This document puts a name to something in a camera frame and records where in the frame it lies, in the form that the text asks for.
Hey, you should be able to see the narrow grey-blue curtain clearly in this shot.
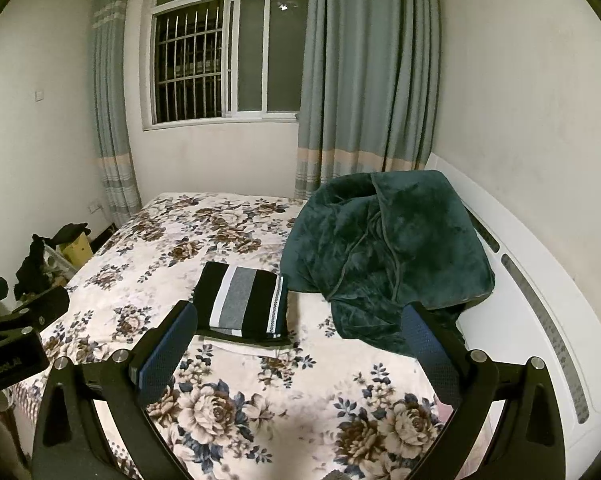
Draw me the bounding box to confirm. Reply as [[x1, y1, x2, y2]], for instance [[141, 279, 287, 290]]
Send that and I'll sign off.
[[90, 0, 144, 214]]

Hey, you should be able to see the floral printed blanket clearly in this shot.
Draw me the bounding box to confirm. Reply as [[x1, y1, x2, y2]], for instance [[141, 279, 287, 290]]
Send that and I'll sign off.
[[10, 191, 511, 480]]

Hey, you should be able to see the black cloth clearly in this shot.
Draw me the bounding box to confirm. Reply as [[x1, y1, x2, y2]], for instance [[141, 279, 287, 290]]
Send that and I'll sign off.
[[13, 233, 50, 302]]

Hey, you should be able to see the barred window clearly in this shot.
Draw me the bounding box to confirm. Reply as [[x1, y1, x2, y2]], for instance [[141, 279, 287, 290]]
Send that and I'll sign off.
[[140, 0, 312, 134]]

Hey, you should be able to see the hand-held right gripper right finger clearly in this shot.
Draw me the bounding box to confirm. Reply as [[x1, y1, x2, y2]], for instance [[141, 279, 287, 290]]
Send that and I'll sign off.
[[401, 301, 567, 480]]

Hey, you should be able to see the black bag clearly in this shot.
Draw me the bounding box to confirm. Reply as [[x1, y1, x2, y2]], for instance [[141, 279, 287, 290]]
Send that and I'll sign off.
[[53, 222, 91, 247]]

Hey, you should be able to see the white bed headboard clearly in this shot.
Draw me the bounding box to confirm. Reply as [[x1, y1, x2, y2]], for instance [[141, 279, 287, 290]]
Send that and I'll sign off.
[[424, 152, 601, 480]]

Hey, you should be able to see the black grey striped garment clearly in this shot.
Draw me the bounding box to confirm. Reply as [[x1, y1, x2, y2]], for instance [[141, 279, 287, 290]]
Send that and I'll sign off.
[[193, 260, 290, 340]]

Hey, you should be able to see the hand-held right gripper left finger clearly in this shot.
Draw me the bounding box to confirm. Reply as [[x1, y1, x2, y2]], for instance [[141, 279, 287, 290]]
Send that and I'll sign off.
[[30, 300, 199, 480]]

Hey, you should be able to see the dark green plush blanket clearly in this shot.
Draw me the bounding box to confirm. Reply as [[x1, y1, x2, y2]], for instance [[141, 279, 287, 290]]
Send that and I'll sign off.
[[280, 170, 497, 359]]

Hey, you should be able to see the wide grey-blue curtain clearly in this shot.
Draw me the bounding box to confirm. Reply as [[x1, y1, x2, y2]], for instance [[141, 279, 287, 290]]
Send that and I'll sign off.
[[294, 0, 443, 202]]

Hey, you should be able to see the yellow box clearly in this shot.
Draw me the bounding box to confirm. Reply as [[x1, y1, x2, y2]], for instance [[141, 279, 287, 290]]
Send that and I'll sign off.
[[60, 234, 92, 269]]

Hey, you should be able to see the white folded garment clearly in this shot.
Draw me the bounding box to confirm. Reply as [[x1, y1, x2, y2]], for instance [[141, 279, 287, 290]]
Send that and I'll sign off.
[[203, 337, 281, 359]]

